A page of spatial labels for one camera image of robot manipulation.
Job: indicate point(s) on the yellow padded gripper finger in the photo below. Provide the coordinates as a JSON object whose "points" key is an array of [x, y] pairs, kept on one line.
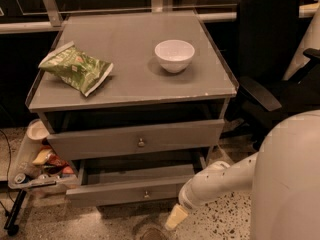
{"points": [[177, 216]]}

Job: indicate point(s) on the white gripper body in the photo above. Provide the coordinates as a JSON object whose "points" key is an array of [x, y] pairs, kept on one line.
{"points": [[189, 197]]}

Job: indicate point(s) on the grey drawer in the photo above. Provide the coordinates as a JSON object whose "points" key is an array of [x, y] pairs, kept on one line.
{"points": [[135, 140], [99, 187]]}

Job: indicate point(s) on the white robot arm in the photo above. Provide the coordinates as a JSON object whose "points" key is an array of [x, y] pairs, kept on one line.
{"points": [[283, 176]]}

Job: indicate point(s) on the grey top drawer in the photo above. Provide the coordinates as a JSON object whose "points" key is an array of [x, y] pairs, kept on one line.
{"points": [[135, 140]]}

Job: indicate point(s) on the grey wooden drawer cabinet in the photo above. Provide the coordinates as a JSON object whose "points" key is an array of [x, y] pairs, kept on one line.
{"points": [[138, 92]]}

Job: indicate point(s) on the white ceramic bowl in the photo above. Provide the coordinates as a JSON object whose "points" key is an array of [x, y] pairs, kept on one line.
{"points": [[174, 55]]}

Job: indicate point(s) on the clear plastic snack bin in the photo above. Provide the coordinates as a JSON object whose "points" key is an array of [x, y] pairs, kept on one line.
{"points": [[49, 174]]}

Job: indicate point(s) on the green chip bag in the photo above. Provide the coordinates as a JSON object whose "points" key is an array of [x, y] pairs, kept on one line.
{"points": [[77, 69]]}

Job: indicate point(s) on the soda can in bin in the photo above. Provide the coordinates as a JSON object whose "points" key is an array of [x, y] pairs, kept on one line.
{"points": [[21, 178]]}

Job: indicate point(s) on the white bowl in bin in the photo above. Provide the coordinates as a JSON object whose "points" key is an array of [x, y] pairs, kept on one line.
{"points": [[36, 130]]}

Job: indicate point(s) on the black stand leg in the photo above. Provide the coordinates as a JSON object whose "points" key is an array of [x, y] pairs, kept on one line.
{"points": [[10, 226]]}

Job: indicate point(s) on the black office chair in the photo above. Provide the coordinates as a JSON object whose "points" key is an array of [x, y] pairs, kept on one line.
{"points": [[266, 43]]}

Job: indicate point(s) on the metal railing bar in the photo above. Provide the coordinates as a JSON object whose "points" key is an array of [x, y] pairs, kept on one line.
{"points": [[30, 16]]}

